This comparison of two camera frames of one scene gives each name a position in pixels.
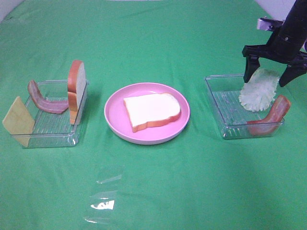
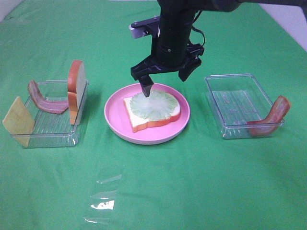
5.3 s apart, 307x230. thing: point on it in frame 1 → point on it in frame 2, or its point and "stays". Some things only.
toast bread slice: x=76 y=88 stays
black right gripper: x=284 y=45 → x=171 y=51
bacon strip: x=53 y=106 stays
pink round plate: x=118 y=120 stays
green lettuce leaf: x=259 y=91 → x=158 y=105
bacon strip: x=269 y=125 stays
